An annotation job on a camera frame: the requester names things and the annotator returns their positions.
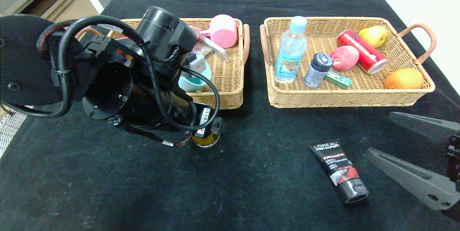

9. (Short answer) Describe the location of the small bottle dark blue cap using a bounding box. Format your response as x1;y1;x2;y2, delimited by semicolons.
304;53;334;89

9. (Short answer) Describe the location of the small green tin box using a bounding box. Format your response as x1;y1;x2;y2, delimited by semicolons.
194;42;213;59

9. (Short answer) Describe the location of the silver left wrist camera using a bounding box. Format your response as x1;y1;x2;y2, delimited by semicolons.
183;52;207;78

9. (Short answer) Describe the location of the red soda can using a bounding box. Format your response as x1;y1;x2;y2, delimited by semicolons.
337;30;388;75

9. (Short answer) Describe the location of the teal mug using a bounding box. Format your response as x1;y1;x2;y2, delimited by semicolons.
179;61;212;93

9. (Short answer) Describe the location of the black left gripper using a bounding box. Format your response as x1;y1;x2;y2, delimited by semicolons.
168;91;225;138

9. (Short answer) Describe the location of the silver tube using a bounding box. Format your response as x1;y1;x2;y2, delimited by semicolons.
199;36;229;62

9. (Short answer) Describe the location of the orange fruit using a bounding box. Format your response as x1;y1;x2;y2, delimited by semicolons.
384;68;424;90

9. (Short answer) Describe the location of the green gum pack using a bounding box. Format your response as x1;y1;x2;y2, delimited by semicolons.
325;70;352;89

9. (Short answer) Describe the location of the red apple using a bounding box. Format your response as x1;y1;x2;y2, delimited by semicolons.
330;46;360;72

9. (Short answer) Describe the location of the wicker basket with brown handles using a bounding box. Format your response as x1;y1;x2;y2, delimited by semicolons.
259;17;437;108
74;18;250;110

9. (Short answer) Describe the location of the pink measuring cup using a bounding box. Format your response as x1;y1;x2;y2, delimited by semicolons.
190;15;238;49

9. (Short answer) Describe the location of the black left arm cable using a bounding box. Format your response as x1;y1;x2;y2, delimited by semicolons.
0;15;220;131

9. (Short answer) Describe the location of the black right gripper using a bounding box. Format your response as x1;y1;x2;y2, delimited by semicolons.
365;111;460;223

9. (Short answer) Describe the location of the black face wash tube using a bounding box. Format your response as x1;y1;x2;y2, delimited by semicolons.
309;139;370;203

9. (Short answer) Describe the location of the clear water bottle blue cap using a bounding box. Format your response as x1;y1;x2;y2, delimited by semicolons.
274;16;308;84

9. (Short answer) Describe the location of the yellow pear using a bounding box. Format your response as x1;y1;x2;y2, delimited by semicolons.
358;26;388;49

